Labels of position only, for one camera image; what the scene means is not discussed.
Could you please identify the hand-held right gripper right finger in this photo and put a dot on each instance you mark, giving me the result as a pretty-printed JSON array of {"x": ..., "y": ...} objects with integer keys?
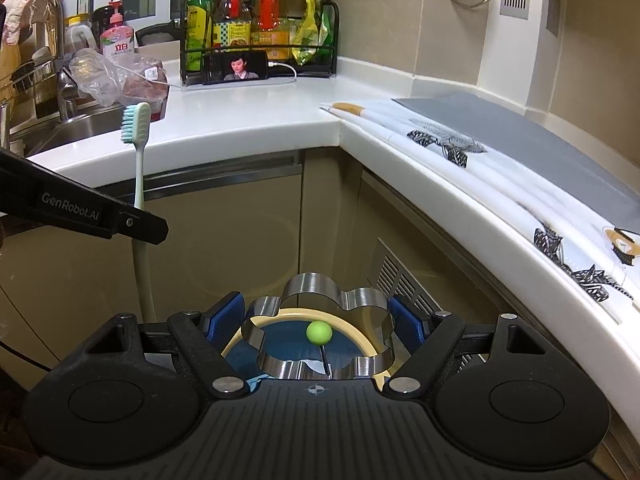
[{"x": 407, "y": 320}]

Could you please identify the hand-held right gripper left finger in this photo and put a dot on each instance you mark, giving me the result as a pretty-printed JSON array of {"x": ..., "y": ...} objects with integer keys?
[{"x": 227, "y": 317}]

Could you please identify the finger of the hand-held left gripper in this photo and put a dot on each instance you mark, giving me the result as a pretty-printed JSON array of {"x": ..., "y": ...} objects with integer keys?
[{"x": 142, "y": 227}]

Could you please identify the beige rimmed trash bin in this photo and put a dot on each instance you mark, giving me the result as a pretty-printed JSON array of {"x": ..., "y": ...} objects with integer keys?
[{"x": 285, "y": 340}]

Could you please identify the light green toothbrush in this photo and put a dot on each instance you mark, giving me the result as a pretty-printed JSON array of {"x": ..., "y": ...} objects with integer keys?
[{"x": 140, "y": 160}]

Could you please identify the flower shaped metal cutter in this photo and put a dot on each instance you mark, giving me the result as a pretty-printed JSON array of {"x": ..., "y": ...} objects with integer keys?
[{"x": 310, "y": 285}]

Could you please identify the green ball pin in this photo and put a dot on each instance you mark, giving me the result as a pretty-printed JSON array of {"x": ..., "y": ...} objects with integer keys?
[{"x": 318, "y": 333}]

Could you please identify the metal vent grille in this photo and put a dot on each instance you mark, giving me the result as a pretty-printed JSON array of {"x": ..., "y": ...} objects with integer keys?
[{"x": 395, "y": 270}]

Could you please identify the steel sink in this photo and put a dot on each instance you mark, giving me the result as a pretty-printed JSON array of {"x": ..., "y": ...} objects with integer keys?
[{"x": 85, "y": 127}]

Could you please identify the beige kitchen cabinet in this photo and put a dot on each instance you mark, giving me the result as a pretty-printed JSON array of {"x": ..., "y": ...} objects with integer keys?
[{"x": 225, "y": 220}]

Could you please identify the steel faucet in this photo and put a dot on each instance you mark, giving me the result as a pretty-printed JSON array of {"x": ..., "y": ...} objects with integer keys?
[{"x": 65, "y": 95}]

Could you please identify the metal dish rack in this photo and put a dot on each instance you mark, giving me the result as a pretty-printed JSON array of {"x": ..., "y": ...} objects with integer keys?
[{"x": 30, "y": 80}]

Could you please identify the clear plastic bag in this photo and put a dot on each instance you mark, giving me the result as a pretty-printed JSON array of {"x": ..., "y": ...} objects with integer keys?
[{"x": 95, "y": 75}]

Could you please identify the clear jug yellow cap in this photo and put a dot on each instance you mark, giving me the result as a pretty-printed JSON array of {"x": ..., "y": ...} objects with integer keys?
[{"x": 77, "y": 37}]

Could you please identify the white printed cloth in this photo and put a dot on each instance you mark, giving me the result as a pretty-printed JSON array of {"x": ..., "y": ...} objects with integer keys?
[{"x": 500, "y": 185}]

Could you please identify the pink dish soap bottle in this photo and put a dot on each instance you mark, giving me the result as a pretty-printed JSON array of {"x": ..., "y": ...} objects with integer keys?
[{"x": 120, "y": 40}]

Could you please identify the dark sauce bottle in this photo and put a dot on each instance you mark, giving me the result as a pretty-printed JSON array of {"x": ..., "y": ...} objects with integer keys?
[{"x": 101, "y": 25}]

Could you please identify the black smartphone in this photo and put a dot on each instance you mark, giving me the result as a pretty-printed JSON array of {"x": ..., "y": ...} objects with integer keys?
[{"x": 235, "y": 67}]

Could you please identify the beige rag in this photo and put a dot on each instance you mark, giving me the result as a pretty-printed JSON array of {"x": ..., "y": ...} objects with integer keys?
[{"x": 30, "y": 5}]

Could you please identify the black pot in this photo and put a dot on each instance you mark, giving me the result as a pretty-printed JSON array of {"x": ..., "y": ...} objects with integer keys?
[{"x": 160, "y": 35}]

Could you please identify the green bottle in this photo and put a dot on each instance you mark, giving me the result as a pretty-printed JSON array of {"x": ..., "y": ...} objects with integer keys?
[{"x": 200, "y": 25}]

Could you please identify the red capped sauce bottle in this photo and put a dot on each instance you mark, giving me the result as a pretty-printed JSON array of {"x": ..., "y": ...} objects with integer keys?
[{"x": 232, "y": 32}]

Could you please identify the grey mat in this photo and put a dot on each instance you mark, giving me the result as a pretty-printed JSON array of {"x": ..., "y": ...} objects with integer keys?
[{"x": 525, "y": 140}]

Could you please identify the yellow capped oil bottle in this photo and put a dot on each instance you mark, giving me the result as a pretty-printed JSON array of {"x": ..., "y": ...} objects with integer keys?
[{"x": 270, "y": 40}]

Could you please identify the green snack bags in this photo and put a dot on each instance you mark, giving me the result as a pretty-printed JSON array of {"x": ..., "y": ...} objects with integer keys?
[{"x": 310, "y": 30}]

